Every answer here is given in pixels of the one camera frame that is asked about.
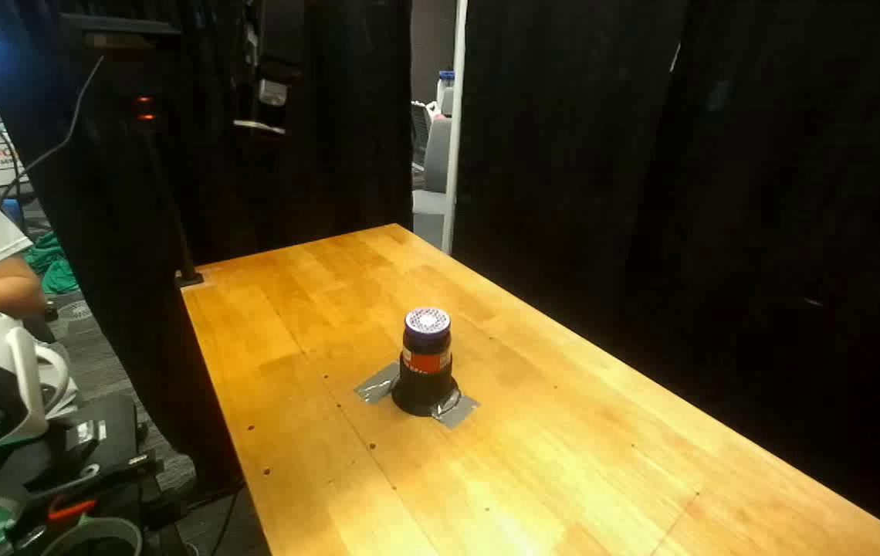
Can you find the bottle with blue cap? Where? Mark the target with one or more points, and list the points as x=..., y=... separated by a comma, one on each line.
x=445, y=83

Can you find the dark jar with orange label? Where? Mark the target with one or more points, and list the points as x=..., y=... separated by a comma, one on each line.
x=424, y=374

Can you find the grey office chair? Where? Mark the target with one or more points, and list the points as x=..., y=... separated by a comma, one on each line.
x=435, y=154

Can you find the green cloth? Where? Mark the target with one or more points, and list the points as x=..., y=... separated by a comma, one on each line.
x=54, y=266

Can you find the black stand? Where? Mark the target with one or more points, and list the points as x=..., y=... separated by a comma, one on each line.
x=170, y=216

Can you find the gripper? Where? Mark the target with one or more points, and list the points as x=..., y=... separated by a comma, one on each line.
x=112, y=421

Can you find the white sign with red print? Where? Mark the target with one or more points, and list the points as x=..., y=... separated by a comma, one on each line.
x=1, y=158

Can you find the white pole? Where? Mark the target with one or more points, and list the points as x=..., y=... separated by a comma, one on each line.
x=455, y=116

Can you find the black curtain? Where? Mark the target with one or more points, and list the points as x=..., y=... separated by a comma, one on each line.
x=718, y=193
x=316, y=139

